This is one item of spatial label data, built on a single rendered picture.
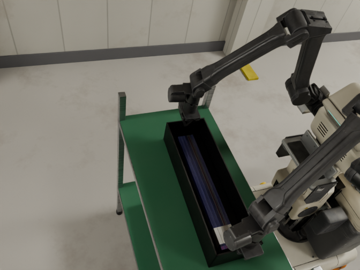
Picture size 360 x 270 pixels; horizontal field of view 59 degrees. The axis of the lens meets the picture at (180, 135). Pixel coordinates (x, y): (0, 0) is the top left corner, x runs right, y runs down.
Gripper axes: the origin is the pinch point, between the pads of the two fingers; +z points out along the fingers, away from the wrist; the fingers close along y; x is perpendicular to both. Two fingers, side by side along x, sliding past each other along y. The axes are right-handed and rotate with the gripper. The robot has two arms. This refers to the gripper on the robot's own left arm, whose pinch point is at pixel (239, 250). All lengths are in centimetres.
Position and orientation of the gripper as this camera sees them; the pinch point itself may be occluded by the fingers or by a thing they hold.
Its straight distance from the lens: 113.7
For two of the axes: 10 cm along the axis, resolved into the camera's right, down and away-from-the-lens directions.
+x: 9.4, -1.3, 3.2
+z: -1.7, 6.4, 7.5
